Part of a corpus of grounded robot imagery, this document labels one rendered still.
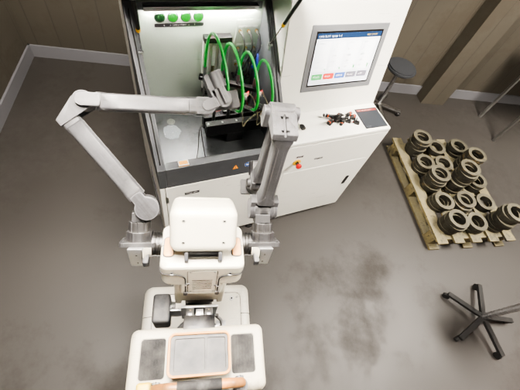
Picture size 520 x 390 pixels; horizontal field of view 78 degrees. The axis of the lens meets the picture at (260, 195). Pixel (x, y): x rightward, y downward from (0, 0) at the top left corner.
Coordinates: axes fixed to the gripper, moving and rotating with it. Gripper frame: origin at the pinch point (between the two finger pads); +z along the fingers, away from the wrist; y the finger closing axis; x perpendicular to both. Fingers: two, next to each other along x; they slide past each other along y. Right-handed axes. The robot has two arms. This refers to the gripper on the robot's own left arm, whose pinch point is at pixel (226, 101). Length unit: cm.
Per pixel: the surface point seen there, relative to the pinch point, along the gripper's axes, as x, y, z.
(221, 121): 7.7, 5.8, 41.1
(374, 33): -24, -82, 44
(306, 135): 23, -39, 43
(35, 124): -15, 164, 146
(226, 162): 28.5, 6.7, 29.4
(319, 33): -26, -50, 33
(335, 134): 25, -57, 47
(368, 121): 22, -81, 59
